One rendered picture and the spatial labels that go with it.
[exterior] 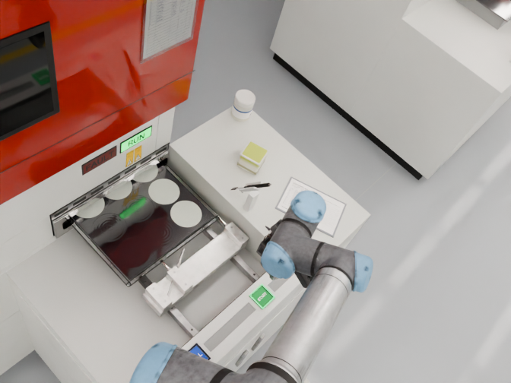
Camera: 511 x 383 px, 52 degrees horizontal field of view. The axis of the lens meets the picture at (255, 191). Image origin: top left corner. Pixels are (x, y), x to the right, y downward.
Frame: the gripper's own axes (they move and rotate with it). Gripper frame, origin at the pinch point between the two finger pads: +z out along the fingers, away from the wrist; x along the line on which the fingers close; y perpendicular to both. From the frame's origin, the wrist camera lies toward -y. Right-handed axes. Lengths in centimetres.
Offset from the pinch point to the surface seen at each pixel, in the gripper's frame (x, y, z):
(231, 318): 11.2, 2.1, 15.0
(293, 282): -10.6, -2.4, 14.6
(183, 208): -5.3, 39.4, 20.7
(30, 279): 42, 52, 29
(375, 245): -116, -9, 111
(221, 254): -4.4, 20.2, 22.7
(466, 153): -225, -9, 111
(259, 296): 0.7, 1.2, 14.2
